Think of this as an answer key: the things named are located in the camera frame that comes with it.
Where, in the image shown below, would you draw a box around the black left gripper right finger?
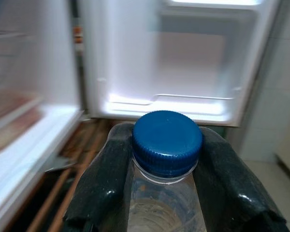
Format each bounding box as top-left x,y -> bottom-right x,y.
195,128 -> 288,232

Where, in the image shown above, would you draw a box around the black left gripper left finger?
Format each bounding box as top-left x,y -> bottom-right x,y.
65,123 -> 136,232

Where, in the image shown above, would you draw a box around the clear water bottle blue cap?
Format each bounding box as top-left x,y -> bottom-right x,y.
124,110 -> 203,232

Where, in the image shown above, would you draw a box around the mini fridge door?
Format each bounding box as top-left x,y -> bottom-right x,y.
0,0 -> 86,203

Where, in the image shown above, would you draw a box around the dark grey mini fridge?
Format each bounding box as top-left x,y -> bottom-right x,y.
81,0 -> 282,128

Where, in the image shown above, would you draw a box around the wooden wine rack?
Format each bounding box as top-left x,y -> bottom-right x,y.
4,118 -> 118,232

